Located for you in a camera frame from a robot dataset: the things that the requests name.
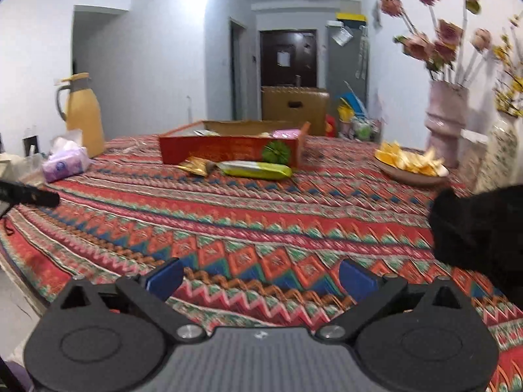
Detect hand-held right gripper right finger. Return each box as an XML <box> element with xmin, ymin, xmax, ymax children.
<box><xmin>316</xmin><ymin>258</ymin><xmax>475</xmax><ymax>342</ymax></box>

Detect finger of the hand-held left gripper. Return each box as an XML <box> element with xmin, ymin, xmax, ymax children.
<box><xmin>0</xmin><ymin>180</ymin><xmax>61</xmax><ymax>210</ymax></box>

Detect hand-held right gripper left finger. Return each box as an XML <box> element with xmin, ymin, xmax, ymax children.
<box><xmin>48</xmin><ymin>258</ymin><xmax>207</xmax><ymax>342</ymax></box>

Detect red cardboard box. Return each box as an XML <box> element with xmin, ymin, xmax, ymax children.
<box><xmin>159</xmin><ymin>119</ymin><xmax>311</xmax><ymax>169</ymax></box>

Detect purple tissue pack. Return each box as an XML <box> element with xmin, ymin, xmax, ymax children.
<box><xmin>41</xmin><ymin>128</ymin><xmax>93</xmax><ymax>184</ymax></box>

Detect yellow thermos jug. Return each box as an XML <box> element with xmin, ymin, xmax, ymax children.
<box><xmin>55</xmin><ymin>73</ymin><xmax>106</xmax><ymax>159</ymax></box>

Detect gold white snack packet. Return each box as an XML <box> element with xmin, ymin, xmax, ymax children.
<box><xmin>177</xmin><ymin>156</ymin><xmax>217</xmax><ymax>177</ymax></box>

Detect bowl of yellow chips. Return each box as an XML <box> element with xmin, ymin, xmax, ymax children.
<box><xmin>375</xmin><ymin>141</ymin><xmax>446</xmax><ymax>177</ymax></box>

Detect dark cloth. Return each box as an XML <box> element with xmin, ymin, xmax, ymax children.
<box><xmin>428</xmin><ymin>184</ymin><xmax>523</xmax><ymax>299</ymax></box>

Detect lime green snack packet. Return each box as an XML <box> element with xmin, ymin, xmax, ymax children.
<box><xmin>216</xmin><ymin>160</ymin><xmax>293</xmax><ymax>180</ymax></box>

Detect pile of colourful bags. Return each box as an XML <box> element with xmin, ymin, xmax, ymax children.
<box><xmin>325</xmin><ymin>92</ymin><xmax>382</xmax><ymax>141</ymax></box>

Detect pink ribbed vase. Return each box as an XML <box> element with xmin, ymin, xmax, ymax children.
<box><xmin>423</xmin><ymin>79</ymin><xmax>470</xmax><ymax>169</ymax></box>

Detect brown cardboard box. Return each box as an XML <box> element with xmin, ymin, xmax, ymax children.
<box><xmin>261</xmin><ymin>86</ymin><xmax>331</xmax><ymax>136</ymax></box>

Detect white patterned vase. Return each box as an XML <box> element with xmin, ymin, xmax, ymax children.
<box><xmin>474</xmin><ymin>112</ymin><xmax>521</xmax><ymax>194</ymax></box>

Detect grey refrigerator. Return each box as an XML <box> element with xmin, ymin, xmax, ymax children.
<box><xmin>325</xmin><ymin>22</ymin><xmax>368</xmax><ymax>127</ymax></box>

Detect dark brown door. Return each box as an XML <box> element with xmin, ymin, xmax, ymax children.
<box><xmin>260</xmin><ymin>29</ymin><xmax>318</xmax><ymax>88</ymax></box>

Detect yellow artificial flowers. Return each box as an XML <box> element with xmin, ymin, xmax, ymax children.
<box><xmin>492</xmin><ymin>14</ymin><xmax>523</xmax><ymax>119</ymax></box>

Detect pink artificial flowers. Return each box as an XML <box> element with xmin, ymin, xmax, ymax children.
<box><xmin>375</xmin><ymin>0</ymin><xmax>493</xmax><ymax>86</ymax></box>

